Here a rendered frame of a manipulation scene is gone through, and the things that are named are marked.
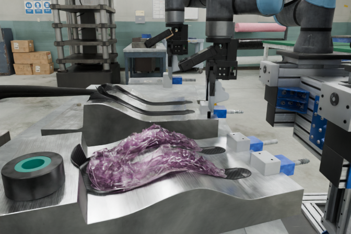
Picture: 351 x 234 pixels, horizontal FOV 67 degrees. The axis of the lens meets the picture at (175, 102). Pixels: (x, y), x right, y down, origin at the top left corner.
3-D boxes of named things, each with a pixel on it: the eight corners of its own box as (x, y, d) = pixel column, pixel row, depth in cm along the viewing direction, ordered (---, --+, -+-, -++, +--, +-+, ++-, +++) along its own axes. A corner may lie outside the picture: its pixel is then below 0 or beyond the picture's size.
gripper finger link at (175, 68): (183, 79, 101) (183, 55, 101) (167, 79, 101) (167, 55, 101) (183, 79, 104) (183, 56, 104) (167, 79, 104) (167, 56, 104)
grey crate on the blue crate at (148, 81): (167, 86, 437) (167, 77, 433) (168, 92, 398) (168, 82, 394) (129, 86, 432) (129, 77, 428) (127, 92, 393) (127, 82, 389)
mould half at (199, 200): (231, 153, 73) (234, 115, 70) (300, 214, 50) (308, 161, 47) (31, 183, 59) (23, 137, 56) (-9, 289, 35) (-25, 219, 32)
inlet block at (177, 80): (195, 85, 111) (195, 72, 109) (196, 88, 106) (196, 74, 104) (163, 84, 110) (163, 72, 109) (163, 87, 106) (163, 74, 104)
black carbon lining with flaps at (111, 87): (192, 105, 94) (192, 79, 91) (195, 121, 78) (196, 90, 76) (93, 105, 93) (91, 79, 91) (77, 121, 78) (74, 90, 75)
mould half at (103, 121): (206, 118, 101) (208, 84, 98) (217, 148, 76) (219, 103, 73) (75, 118, 101) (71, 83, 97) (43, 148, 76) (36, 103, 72)
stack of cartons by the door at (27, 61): (55, 72, 692) (50, 39, 669) (50, 74, 661) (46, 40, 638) (20, 72, 685) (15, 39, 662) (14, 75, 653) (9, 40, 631)
